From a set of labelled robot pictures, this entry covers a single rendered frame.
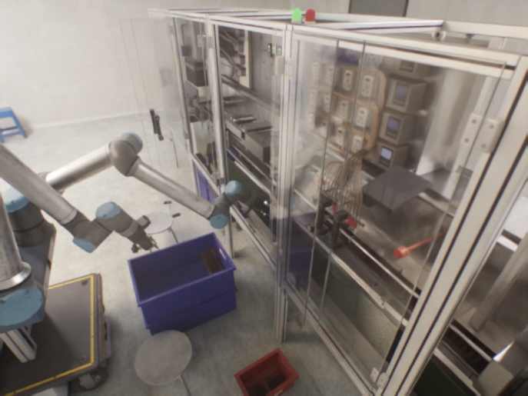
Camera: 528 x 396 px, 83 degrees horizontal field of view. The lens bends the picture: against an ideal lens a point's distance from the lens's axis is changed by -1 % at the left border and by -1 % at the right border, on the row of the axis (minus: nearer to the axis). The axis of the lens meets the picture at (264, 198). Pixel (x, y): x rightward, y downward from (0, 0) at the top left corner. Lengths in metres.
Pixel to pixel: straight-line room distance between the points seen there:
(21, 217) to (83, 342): 0.73
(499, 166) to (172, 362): 1.67
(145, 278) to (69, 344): 0.59
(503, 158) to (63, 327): 2.09
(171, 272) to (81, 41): 4.77
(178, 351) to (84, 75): 5.30
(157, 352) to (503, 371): 1.53
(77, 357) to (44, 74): 5.14
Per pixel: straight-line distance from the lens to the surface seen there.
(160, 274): 2.33
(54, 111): 6.55
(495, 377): 1.21
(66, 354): 2.03
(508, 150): 0.68
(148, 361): 1.92
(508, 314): 1.46
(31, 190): 1.37
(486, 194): 0.72
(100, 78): 6.40
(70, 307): 2.22
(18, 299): 1.35
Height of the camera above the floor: 1.85
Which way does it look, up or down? 33 degrees down
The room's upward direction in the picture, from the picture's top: straight up
